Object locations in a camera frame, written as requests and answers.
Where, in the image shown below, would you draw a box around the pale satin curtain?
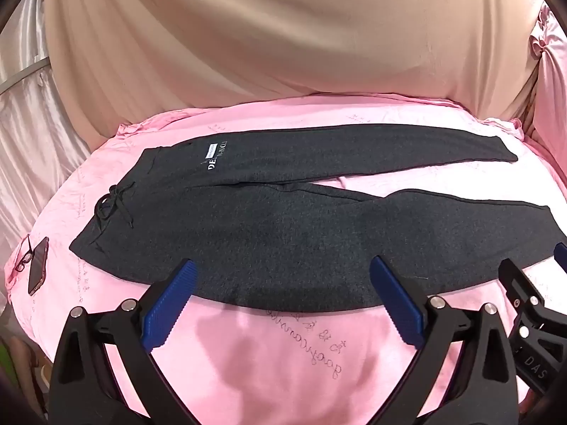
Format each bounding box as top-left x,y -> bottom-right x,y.
0,0 -> 94,275

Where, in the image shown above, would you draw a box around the dark-framed eyeglasses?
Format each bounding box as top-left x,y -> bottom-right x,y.
13,234 -> 34,273

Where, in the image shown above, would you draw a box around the pink bedsheet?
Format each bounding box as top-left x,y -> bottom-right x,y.
4,95 -> 567,425

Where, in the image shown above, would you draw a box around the dark grey pants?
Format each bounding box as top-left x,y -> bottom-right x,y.
69,125 -> 554,310

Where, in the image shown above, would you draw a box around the smartphone with dark case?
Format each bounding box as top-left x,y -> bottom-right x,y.
28,237 -> 50,296

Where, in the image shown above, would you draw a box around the beige padded headboard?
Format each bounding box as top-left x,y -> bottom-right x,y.
42,0 -> 545,151

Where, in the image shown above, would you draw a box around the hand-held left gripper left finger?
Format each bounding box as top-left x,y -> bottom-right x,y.
48,259 -> 198,425

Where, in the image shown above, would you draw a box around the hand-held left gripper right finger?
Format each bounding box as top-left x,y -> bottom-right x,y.
370,255 -> 518,425

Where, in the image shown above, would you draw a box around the pink satin ruffled pillow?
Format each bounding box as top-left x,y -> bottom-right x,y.
523,2 -> 567,173

